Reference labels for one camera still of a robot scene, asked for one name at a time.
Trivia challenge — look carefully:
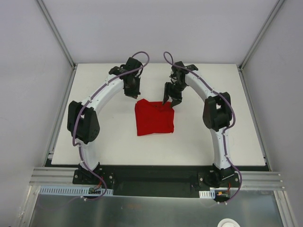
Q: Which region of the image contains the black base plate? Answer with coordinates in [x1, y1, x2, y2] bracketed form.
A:
[72, 165, 240, 198]

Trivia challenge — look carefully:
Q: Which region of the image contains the white cable duct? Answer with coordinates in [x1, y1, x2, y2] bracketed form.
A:
[199, 190, 215, 199]
[39, 186, 113, 196]

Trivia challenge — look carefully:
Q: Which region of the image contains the left white cable duct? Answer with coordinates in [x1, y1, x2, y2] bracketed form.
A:
[39, 186, 113, 196]

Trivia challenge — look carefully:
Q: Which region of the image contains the right aluminium frame post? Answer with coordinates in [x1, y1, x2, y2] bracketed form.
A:
[238, 0, 286, 71]

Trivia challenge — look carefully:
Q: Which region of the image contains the aluminium frame post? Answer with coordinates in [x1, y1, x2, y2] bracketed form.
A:
[238, 0, 286, 71]
[35, 0, 76, 69]

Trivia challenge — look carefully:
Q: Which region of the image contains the left aluminium frame post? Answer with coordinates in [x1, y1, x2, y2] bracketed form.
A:
[35, 0, 76, 69]

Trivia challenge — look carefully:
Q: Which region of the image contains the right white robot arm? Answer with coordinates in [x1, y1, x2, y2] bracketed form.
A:
[162, 61, 235, 188]

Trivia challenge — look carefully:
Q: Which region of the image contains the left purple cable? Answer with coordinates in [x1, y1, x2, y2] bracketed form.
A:
[35, 51, 151, 210]

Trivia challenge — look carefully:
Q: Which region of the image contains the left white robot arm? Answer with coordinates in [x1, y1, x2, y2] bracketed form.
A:
[67, 57, 144, 183]

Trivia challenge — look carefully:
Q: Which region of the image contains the white round object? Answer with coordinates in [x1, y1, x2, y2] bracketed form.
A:
[217, 218, 240, 227]

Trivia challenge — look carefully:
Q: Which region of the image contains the right white cable duct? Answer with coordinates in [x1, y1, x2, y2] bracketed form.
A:
[199, 190, 215, 199]

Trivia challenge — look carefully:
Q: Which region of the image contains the aluminium front rail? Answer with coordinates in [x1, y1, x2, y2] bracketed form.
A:
[30, 167, 286, 191]

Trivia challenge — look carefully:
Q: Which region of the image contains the red t-shirt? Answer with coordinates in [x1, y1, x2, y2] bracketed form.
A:
[134, 99, 175, 136]

